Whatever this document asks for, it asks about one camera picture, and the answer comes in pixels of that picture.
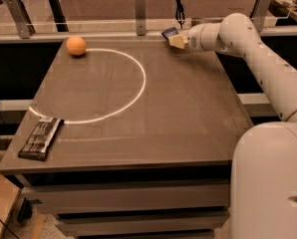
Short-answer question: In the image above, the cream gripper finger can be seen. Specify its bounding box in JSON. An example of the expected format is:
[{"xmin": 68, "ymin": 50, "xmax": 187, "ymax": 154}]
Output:
[{"xmin": 168, "ymin": 34, "xmax": 188, "ymax": 49}]

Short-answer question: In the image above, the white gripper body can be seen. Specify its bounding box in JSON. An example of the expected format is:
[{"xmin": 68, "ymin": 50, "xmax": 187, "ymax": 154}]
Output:
[{"xmin": 187, "ymin": 24, "xmax": 205, "ymax": 51}]

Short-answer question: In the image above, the blue rxbar blueberry wrapper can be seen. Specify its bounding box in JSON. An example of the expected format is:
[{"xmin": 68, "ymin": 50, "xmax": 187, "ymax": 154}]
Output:
[{"xmin": 161, "ymin": 27, "xmax": 178, "ymax": 40}]

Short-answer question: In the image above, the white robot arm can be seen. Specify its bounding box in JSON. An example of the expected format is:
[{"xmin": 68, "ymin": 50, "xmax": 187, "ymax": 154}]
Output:
[{"xmin": 168, "ymin": 13, "xmax": 297, "ymax": 239}]

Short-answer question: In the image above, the black rxbar chocolate wrapper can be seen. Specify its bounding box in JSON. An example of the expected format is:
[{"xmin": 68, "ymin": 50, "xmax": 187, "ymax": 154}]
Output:
[{"xmin": 18, "ymin": 118, "xmax": 64, "ymax": 161}]

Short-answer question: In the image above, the orange ball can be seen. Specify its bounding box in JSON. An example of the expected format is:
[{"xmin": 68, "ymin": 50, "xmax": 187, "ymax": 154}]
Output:
[{"xmin": 66, "ymin": 36, "xmax": 87, "ymax": 56}]

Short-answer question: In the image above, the black table leg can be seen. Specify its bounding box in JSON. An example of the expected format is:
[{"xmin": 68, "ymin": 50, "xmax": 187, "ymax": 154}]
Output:
[{"xmin": 49, "ymin": 0, "xmax": 69, "ymax": 32}]

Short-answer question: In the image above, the grey drawer cabinet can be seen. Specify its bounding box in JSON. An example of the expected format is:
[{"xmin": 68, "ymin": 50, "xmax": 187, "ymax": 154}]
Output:
[{"xmin": 15, "ymin": 164, "xmax": 232, "ymax": 239}]

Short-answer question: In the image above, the clear acrylic barrier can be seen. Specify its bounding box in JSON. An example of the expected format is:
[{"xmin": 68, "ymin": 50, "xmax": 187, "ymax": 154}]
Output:
[{"xmin": 0, "ymin": 15, "xmax": 290, "ymax": 35}]

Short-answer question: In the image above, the black hanging cable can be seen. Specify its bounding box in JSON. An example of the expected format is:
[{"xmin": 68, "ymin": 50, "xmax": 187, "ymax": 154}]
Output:
[{"xmin": 172, "ymin": 0, "xmax": 186, "ymax": 30}]

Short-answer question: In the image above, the middle metal bracket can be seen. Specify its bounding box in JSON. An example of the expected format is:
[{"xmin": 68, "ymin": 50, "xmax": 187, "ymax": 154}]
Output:
[{"xmin": 135, "ymin": 0, "xmax": 147, "ymax": 36}]

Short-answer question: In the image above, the metal bracket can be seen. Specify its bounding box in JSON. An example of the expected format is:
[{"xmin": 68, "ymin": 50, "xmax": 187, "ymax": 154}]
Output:
[
  {"xmin": 251, "ymin": 0, "xmax": 271, "ymax": 32},
  {"xmin": 4, "ymin": 0, "xmax": 35, "ymax": 39},
  {"xmin": 135, "ymin": 0, "xmax": 147, "ymax": 36}
]

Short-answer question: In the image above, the right metal bracket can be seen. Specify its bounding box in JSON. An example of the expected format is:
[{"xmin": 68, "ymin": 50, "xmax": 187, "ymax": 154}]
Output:
[{"xmin": 251, "ymin": 0, "xmax": 271, "ymax": 32}]

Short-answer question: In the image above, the left metal bracket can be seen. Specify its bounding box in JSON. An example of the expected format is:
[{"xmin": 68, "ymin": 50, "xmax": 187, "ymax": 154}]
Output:
[{"xmin": 4, "ymin": 0, "xmax": 35, "ymax": 39}]

